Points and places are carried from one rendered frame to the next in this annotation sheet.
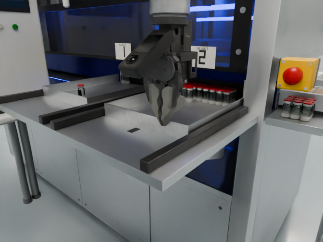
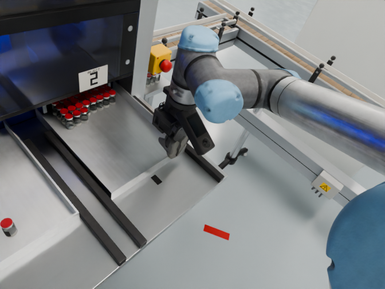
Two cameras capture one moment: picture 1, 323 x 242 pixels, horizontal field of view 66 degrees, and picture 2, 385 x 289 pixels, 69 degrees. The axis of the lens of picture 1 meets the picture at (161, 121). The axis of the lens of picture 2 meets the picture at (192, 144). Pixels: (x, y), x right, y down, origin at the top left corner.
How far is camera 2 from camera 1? 85 cm
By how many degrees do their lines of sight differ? 83
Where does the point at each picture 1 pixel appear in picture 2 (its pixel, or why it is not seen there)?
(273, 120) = (149, 94)
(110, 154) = (198, 197)
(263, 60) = (144, 61)
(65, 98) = (26, 250)
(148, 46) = (200, 127)
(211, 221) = not seen: hidden behind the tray
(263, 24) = (145, 36)
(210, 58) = (103, 76)
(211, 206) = not seen: hidden behind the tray
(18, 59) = not seen: outside the picture
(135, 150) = (193, 182)
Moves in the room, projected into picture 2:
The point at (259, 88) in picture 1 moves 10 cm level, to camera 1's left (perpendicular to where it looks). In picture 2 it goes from (141, 79) to (135, 99)
